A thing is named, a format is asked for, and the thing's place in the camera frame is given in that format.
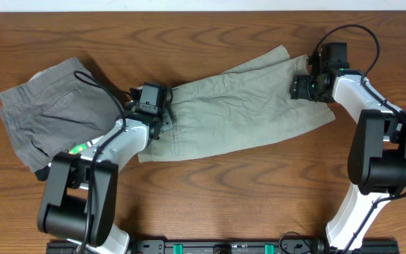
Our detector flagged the khaki green shorts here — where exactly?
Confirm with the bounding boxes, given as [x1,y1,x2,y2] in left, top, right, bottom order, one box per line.
[138,46,335,162]

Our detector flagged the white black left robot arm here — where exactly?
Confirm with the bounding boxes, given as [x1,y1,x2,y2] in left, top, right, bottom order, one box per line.
[37,104,173,253]

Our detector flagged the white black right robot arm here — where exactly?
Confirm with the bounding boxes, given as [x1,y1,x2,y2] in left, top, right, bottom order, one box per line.
[290,68,406,253]

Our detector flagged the folded grey shorts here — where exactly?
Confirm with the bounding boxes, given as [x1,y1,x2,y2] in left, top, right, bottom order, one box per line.
[0,57,120,172]

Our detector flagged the black patterned folded garment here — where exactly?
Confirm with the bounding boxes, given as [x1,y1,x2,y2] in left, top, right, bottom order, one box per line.
[34,139,104,182]

